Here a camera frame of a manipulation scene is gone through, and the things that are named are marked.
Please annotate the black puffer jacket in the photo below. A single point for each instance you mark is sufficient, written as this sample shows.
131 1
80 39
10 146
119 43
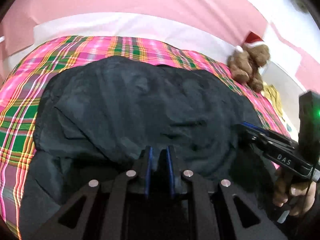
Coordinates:
93 121

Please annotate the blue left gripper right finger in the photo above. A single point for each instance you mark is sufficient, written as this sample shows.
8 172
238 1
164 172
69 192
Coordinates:
171 172

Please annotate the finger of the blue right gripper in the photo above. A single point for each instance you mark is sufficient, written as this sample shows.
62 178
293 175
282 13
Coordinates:
262 141
254 128

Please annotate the white pillow strip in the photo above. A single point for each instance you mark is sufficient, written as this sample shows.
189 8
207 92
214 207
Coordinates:
124 24

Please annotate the person's right hand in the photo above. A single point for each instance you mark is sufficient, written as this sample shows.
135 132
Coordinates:
295 194

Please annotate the brown teddy bear santa hat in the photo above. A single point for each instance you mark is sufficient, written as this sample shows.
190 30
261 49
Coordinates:
247 59

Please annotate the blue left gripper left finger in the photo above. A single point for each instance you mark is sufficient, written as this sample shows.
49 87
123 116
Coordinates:
149 152

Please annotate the yellow cloth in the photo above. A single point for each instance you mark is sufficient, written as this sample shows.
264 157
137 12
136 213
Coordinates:
273 96

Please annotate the pink headboard cover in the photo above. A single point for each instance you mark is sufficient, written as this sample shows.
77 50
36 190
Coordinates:
229 20

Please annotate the grey board beside bed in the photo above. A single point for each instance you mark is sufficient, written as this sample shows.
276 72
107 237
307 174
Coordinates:
289 91

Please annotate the pink plaid bed sheet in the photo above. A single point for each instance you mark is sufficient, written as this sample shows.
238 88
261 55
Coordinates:
23 87

